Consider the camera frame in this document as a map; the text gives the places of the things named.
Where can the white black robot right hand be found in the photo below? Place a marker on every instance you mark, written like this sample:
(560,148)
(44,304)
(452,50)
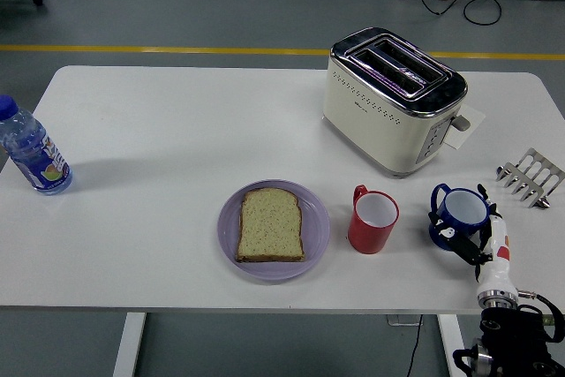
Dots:
(499,262)

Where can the blue enamel mug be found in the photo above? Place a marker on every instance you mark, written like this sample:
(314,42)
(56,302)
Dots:
(463,207)

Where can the slice of toast bread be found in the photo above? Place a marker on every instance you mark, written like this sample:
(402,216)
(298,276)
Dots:
(270,227)

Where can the white table leg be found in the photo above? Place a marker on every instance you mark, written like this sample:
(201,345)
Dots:
(129,346)
(450,337)

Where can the silver metal toast rack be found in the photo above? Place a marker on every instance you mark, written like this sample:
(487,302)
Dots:
(529,174)

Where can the white box under table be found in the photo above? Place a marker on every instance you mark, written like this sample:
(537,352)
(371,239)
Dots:
(399,320)

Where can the red enamel mug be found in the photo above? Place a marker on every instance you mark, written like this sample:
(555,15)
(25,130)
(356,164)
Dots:
(368,238)

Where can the white paper sheet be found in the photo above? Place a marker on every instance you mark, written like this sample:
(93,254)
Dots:
(474,118)

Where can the cream and chrome toaster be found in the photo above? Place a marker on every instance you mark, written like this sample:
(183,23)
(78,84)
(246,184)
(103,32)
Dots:
(375,125)

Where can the purple round plate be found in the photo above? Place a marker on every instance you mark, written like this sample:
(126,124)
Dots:
(315,227)

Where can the blue-capped plastic water bottle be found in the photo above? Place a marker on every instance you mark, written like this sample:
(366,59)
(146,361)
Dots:
(37,156)

